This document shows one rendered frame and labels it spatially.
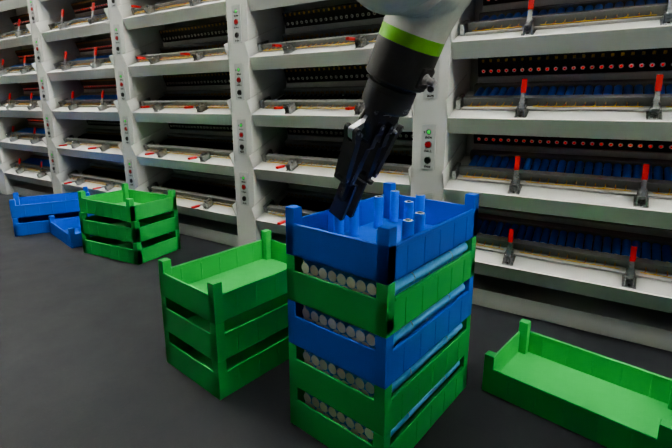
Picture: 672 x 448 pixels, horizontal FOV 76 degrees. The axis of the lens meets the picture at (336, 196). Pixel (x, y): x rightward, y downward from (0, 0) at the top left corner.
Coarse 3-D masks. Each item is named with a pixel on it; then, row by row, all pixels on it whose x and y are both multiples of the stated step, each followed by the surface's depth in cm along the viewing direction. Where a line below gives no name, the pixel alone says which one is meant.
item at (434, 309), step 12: (456, 288) 80; (444, 300) 76; (312, 312) 71; (432, 312) 72; (324, 324) 70; (336, 324) 68; (348, 324) 67; (408, 324) 67; (420, 324) 72; (348, 336) 66; (360, 336) 65; (372, 336) 63; (396, 336) 64
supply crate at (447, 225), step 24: (384, 192) 91; (288, 216) 69; (312, 216) 74; (360, 216) 85; (384, 216) 92; (432, 216) 86; (456, 216) 73; (288, 240) 70; (312, 240) 67; (336, 240) 63; (360, 240) 61; (384, 240) 58; (408, 240) 61; (432, 240) 67; (456, 240) 74; (336, 264) 64; (360, 264) 61; (384, 264) 58; (408, 264) 62
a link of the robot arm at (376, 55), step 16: (384, 48) 58; (400, 48) 57; (368, 64) 62; (384, 64) 59; (400, 64) 58; (416, 64) 58; (432, 64) 59; (384, 80) 59; (400, 80) 59; (416, 80) 59; (432, 80) 59
